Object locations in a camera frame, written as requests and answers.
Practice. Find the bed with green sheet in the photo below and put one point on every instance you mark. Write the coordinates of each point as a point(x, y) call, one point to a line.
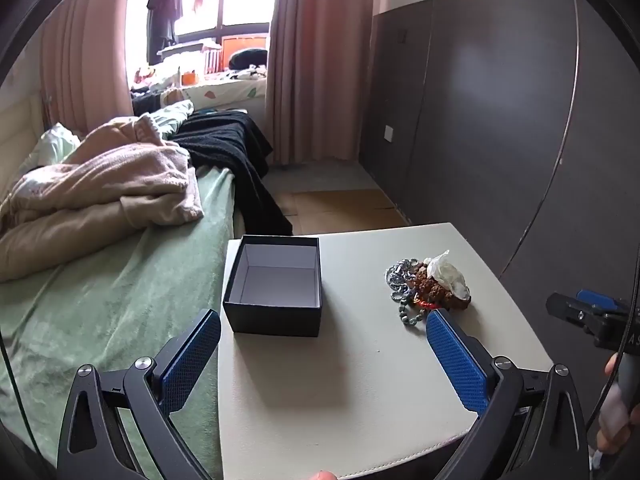
point(125, 305)

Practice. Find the person's right hand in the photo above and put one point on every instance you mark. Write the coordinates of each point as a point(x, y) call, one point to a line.
point(612, 412)

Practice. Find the person's left hand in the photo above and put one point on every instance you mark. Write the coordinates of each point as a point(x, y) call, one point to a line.
point(324, 475)

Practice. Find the dark hanging clothes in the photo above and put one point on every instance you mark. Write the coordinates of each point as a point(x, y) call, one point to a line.
point(165, 10)

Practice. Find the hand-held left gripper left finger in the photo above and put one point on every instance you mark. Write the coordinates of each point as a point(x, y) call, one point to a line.
point(190, 360)

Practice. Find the black cardboard box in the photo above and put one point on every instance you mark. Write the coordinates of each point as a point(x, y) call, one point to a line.
point(272, 317)

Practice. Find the pink curtain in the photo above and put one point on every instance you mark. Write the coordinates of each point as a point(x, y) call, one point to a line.
point(320, 60)
point(85, 70)

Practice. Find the beige fleece blanket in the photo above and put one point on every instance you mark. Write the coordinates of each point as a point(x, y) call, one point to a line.
point(100, 185)

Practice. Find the light green quilt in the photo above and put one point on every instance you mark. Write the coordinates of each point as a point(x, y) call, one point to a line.
point(170, 115)

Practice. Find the white wall socket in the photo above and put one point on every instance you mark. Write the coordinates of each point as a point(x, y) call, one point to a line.
point(388, 133)

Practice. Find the black knitted blanket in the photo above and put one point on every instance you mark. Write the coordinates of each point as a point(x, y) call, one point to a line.
point(225, 145)

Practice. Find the beige padded headboard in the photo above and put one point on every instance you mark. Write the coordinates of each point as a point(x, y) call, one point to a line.
point(20, 130)

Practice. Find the orange storage box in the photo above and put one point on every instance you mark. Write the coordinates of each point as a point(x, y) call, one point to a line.
point(235, 44)

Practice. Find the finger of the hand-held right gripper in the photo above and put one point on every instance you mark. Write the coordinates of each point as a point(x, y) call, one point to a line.
point(565, 308)
point(595, 298)

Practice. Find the leaf print windowsill cushion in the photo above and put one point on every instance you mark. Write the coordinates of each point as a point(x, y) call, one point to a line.
point(225, 91)

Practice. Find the flattened cardboard sheets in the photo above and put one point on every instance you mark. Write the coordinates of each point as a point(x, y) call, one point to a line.
point(340, 207)

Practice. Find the white plastic bag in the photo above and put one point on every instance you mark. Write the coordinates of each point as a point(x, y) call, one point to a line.
point(450, 272)

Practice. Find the dark grey wardrobe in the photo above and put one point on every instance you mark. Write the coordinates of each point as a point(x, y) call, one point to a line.
point(500, 135)

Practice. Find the light green pillow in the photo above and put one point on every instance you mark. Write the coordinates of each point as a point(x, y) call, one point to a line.
point(57, 142)

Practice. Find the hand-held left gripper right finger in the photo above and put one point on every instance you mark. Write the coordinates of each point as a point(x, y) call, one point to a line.
point(457, 365)

